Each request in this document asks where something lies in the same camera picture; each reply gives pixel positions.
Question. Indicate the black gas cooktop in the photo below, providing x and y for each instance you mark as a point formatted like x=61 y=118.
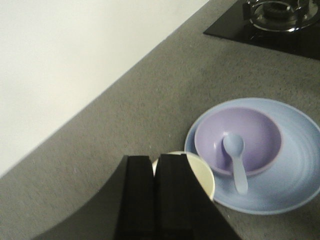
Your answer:
x=290 y=26

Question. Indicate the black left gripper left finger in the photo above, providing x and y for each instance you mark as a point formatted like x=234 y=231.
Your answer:
x=123 y=209

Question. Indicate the cream white cup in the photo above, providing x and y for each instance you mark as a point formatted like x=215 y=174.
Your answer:
x=202 y=172

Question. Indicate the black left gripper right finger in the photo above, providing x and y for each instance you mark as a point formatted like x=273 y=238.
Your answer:
x=183 y=209

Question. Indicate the light blue spoon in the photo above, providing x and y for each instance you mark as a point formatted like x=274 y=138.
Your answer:
x=236 y=160

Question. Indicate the purple bowl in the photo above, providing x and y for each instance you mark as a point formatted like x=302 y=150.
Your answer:
x=238 y=132

